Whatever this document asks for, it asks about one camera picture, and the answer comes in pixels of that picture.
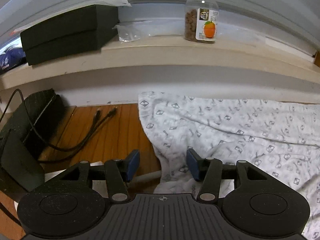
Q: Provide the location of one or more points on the dark grey box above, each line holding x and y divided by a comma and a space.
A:
17, 160

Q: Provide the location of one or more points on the beige stone window sill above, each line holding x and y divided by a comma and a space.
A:
150, 57

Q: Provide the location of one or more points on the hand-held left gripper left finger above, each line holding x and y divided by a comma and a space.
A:
132, 165

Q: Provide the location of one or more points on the white paper sheet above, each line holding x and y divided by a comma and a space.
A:
117, 2

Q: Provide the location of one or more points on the clear jar with orange label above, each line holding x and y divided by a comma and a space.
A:
200, 17

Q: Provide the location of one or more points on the black mesh device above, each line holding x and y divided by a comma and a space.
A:
42, 115

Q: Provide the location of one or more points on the grey window blind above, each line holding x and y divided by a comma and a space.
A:
250, 0

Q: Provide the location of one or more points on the black box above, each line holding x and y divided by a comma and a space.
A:
65, 32

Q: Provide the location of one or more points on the blue packet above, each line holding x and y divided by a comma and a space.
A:
10, 60

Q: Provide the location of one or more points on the clear plastic bag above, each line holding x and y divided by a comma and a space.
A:
135, 31

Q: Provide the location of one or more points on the white patterned pajama garment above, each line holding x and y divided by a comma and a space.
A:
237, 135

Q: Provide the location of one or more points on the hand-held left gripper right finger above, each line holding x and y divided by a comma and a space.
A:
193, 165

